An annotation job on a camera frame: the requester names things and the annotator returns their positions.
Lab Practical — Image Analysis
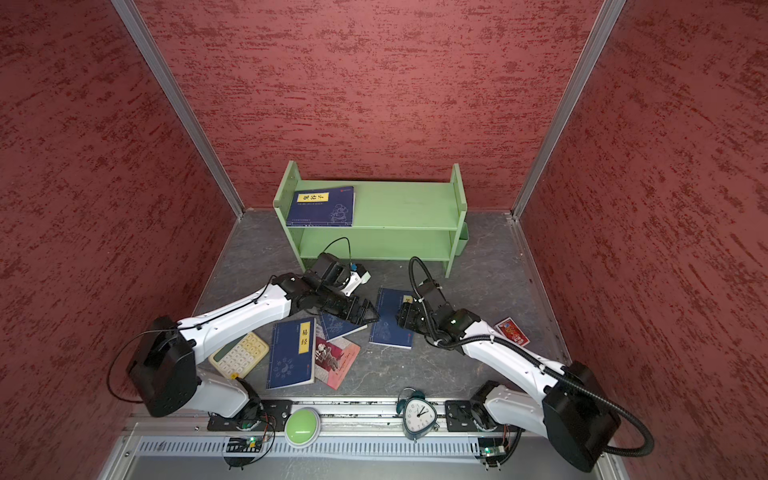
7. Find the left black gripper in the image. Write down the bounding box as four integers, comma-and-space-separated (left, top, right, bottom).
315, 284, 380, 327

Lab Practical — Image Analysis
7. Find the blue book Xiaolin Guangji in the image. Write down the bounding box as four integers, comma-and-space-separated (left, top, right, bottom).
369, 288, 413, 349

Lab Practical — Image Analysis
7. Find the blue book Guiguzi yellow label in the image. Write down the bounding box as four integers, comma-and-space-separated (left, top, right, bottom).
286, 186, 356, 227

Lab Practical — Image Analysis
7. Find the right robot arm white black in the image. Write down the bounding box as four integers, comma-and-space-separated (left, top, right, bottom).
397, 280, 621, 472

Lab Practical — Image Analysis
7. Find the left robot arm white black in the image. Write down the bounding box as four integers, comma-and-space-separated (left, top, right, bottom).
127, 253, 378, 421

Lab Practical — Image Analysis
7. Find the blue book centre yellow label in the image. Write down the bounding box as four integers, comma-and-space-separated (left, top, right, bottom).
319, 313, 367, 341

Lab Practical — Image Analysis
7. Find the red magazine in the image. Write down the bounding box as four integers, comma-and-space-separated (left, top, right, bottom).
314, 336, 361, 390

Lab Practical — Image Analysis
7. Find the blue book Yijing yellow label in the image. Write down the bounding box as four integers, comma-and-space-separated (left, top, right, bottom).
266, 317, 317, 390

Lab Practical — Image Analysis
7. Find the green wooden two-tier shelf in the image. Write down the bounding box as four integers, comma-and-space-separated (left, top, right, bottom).
273, 161, 469, 276

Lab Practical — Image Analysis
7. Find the teal triangular alarm clock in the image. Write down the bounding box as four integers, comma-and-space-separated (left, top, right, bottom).
396, 387, 439, 441

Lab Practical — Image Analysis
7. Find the green round push button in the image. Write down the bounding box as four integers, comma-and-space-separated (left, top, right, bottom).
284, 407, 321, 449

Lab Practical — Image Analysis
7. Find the cream yellow calculator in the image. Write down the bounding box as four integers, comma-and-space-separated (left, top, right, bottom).
209, 332, 269, 379

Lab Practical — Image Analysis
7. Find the right small circuit board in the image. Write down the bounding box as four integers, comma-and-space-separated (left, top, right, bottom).
477, 437, 509, 469

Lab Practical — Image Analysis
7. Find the small circuit board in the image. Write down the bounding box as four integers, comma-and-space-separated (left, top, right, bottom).
223, 437, 263, 469
477, 437, 509, 469

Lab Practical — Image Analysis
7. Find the left small circuit board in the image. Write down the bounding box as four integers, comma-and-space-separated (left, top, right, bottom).
223, 437, 263, 469

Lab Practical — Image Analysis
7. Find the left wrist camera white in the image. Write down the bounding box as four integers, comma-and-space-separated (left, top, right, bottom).
341, 263, 371, 296

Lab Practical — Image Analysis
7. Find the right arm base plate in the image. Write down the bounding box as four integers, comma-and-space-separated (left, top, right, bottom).
444, 400, 499, 432

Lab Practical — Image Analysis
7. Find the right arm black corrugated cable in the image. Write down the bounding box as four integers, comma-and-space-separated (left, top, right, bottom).
407, 256, 656, 458

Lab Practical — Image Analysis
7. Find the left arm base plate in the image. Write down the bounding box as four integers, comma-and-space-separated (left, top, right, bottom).
207, 399, 294, 433

